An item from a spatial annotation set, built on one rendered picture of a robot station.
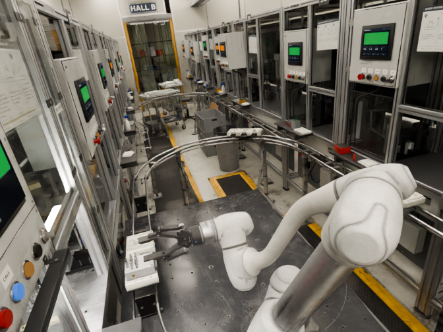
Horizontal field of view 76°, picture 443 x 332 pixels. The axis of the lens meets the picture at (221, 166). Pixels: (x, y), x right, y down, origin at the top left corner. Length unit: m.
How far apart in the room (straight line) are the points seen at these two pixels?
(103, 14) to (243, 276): 8.63
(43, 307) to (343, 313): 1.15
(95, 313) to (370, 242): 1.02
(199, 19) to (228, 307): 8.64
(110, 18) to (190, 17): 2.20
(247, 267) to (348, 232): 0.53
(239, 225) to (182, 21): 8.50
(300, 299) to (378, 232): 0.36
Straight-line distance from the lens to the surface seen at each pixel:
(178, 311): 1.50
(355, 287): 2.52
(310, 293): 0.87
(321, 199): 0.89
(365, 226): 0.64
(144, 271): 1.38
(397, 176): 0.81
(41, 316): 0.70
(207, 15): 9.48
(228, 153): 4.08
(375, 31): 2.13
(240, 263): 1.09
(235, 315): 1.43
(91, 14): 9.26
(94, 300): 1.36
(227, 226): 1.11
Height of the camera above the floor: 1.81
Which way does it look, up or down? 24 degrees down
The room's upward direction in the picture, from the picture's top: 7 degrees counter-clockwise
